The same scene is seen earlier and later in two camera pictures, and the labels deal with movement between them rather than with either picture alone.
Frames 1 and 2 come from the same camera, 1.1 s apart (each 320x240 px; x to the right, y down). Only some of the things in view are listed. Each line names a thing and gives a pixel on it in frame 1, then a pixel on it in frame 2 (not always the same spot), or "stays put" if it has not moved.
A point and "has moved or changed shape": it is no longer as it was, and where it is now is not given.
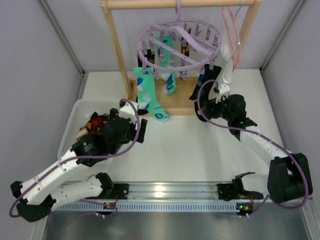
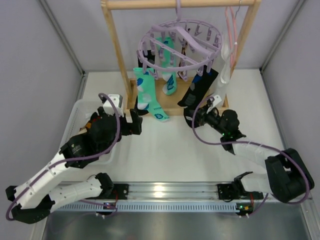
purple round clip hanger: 178,44 stays put
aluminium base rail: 176,191 stays put
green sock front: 146,91 stays put
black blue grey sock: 200,95 has moved or changed shape
